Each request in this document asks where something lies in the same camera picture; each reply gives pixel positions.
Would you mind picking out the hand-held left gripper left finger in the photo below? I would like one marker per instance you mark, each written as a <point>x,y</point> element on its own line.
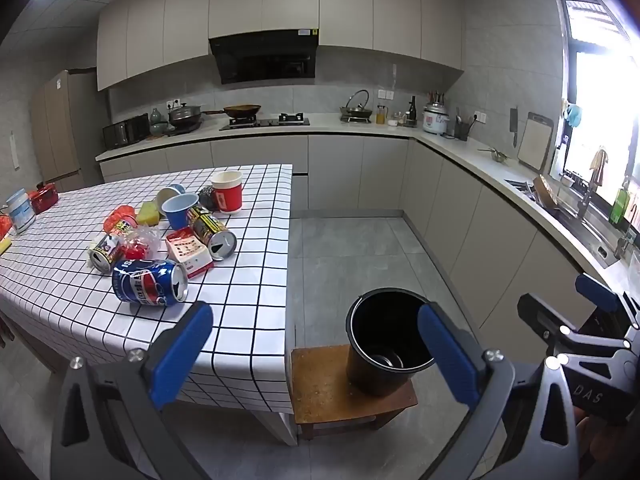
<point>185,355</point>

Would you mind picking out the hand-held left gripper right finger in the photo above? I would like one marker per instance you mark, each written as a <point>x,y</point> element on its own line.
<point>447,355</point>

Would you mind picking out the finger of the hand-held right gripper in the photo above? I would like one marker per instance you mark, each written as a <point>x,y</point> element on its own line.
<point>545,317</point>
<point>595,291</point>

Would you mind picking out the black plastic bucket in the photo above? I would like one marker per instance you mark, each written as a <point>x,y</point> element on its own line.
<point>370,365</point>

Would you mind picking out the blue soda can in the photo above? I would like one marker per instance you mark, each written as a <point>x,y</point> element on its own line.
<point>145,282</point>

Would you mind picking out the white red carton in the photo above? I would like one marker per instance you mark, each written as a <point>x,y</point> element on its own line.
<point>187,255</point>

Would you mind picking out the clear plastic bag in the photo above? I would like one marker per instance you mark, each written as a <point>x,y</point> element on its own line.
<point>139,247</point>

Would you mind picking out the large black yellow can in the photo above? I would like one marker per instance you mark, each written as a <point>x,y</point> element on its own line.
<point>207,227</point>

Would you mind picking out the small black yellow can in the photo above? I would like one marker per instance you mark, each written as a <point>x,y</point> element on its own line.
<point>105,252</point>

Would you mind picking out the blue plastic cup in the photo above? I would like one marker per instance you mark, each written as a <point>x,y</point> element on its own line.
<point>179,212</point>

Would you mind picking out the yellow sponge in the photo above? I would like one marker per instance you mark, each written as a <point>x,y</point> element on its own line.
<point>148,213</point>

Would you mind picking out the red plastic bag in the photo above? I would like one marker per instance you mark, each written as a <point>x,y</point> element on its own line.
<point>119,215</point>

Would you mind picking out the steel wool scourer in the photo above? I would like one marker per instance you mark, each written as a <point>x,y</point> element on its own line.
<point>207,197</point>

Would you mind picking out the ribbed blue paper cup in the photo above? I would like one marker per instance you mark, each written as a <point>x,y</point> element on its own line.
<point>167,195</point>

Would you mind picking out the red paper cup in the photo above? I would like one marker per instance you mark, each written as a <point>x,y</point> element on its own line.
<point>227,197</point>

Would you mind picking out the person's right hand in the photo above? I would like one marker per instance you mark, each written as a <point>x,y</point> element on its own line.
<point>589,435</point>

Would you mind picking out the steel sink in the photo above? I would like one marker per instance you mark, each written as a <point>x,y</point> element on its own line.
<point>590,235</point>

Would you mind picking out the green bottle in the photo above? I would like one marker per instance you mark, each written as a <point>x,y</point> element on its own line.
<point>620,205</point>

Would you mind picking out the steel faucet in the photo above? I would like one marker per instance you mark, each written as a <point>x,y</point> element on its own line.
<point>586,195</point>

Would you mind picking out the white kitchen island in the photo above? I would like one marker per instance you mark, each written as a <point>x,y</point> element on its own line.
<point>280,425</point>

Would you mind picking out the metal drain rack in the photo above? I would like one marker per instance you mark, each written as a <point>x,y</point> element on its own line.
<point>520,187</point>

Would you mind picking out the beige cloth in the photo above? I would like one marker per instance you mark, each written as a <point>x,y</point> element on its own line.
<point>597,162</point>

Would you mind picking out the wooden stool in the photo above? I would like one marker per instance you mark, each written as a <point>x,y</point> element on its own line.
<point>320,385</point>

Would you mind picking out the beige cutting board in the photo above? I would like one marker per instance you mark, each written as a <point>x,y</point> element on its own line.
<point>534,142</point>

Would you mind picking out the blue rubber glove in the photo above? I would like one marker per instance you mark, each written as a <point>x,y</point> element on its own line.
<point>573,115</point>

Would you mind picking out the hanging cleaver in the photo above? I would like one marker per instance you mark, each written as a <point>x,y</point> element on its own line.
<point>514,127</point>

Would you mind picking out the beige lower cabinets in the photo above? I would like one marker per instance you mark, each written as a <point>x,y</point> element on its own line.
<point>380,170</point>

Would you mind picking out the beige cabinets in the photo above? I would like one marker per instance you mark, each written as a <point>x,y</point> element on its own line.
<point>380,170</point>
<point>250,5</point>

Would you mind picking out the dark utensil holder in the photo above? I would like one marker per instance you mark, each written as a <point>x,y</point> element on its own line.
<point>461,130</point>

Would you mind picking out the window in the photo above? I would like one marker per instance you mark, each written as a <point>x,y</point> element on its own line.
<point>605,85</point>

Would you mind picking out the yellow flat item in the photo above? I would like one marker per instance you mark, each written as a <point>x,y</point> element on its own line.
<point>4,246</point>

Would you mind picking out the white blue tub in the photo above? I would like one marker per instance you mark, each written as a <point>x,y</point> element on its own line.
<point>20,210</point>

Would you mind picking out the red wrapper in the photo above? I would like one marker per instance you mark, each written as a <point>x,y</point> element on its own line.
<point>4,225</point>

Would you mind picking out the white rice cooker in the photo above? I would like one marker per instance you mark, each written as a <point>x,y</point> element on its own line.
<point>436,120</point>

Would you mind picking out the black toaster oven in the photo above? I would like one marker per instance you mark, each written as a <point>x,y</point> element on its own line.
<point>125,131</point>

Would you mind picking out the green ceramic vase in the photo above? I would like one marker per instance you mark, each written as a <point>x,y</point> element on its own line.
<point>158,122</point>

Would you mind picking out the grey pot with lid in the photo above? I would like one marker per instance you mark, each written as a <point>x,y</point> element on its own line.
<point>185,114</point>

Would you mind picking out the dark wine bottle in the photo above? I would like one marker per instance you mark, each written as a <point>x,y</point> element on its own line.
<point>412,112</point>

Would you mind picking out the chopstick holder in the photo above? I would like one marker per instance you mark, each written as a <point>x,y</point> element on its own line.
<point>436,97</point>

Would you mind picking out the black gas stove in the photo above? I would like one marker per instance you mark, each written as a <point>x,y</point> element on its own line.
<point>265,121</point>

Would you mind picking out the beige refrigerator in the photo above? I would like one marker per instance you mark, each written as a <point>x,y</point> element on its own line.
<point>65,130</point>

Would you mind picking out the black range hood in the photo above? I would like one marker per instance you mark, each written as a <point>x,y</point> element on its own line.
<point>265,57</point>

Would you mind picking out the beige upper cabinets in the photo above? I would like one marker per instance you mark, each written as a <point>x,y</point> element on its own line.
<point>250,5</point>

